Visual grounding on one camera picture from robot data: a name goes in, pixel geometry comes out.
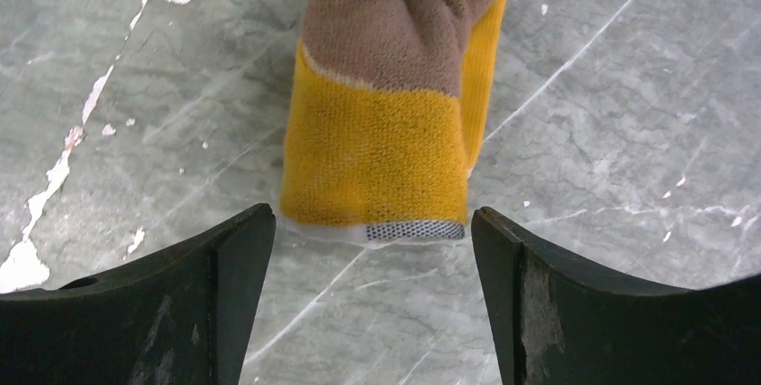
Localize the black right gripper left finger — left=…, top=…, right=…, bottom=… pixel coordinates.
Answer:
left=1, top=204, right=276, bottom=384

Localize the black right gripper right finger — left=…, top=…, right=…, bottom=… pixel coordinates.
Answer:
left=471, top=207, right=760, bottom=385

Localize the brown and yellow towel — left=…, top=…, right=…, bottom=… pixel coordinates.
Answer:
left=279, top=0, right=507, bottom=242

